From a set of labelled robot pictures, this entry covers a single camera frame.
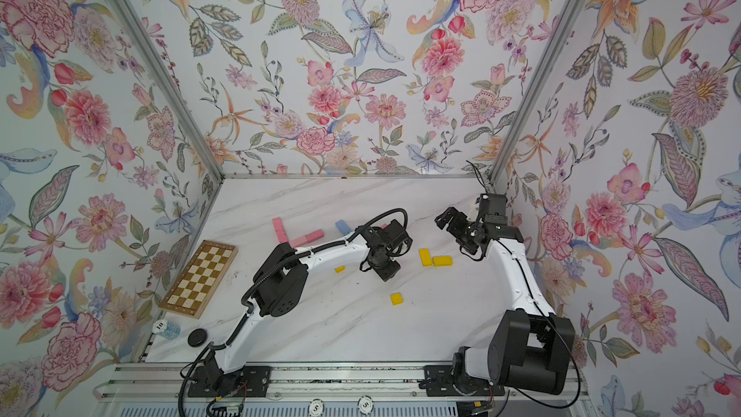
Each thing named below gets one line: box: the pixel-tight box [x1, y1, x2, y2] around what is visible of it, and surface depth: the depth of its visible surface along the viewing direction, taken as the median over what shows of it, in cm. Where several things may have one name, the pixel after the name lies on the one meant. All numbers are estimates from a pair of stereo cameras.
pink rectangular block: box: [288, 228, 326, 249], surface depth 104 cm
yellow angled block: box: [418, 248, 434, 268], surface depth 98 cm
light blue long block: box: [334, 219, 352, 236], surface depth 108 cm
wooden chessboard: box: [158, 239, 239, 320], surface depth 91 cm
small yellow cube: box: [389, 292, 405, 306], surface depth 90 cm
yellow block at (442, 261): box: [432, 255, 454, 267], surface depth 98 cm
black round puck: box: [187, 328, 208, 348], surface depth 82 cm
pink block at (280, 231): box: [272, 217, 289, 245], surface depth 106 cm
